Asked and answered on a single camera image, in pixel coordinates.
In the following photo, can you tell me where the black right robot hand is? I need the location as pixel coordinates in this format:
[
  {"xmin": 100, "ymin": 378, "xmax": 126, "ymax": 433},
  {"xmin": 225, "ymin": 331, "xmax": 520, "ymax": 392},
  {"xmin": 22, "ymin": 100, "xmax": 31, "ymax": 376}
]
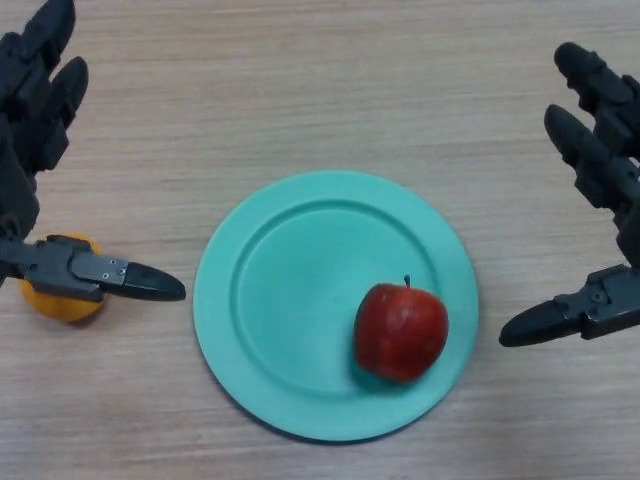
[{"xmin": 498, "ymin": 41, "xmax": 640, "ymax": 349}]

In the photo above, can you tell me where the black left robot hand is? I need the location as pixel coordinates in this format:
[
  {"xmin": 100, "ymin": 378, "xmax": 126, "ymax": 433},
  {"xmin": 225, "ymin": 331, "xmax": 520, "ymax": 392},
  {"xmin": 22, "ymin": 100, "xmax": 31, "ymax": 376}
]
[{"xmin": 0, "ymin": 0, "xmax": 187, "ymax": 304}]

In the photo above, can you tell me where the red apple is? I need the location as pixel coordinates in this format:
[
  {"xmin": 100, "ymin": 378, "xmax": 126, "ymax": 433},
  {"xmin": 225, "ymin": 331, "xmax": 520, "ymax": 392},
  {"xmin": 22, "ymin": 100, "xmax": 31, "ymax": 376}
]
[{"xmin": 353, "ymin": 273, "xmax": 450, "ymax": 385}]

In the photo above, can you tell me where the green round plate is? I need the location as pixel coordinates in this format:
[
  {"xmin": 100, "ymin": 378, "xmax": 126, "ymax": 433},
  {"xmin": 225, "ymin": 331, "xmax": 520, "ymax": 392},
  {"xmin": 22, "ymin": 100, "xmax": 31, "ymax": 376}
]
[{"xmin": 193, "ymin": 169, "xmax": 480, "ymax": 444}]

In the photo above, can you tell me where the orange round fruit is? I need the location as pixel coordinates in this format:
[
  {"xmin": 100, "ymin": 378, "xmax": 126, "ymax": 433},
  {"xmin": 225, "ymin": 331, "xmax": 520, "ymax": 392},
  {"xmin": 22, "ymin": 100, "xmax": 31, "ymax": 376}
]
[{"xmin": 18, "ymin": 230, "xmax": 106, "ymax": 324}]

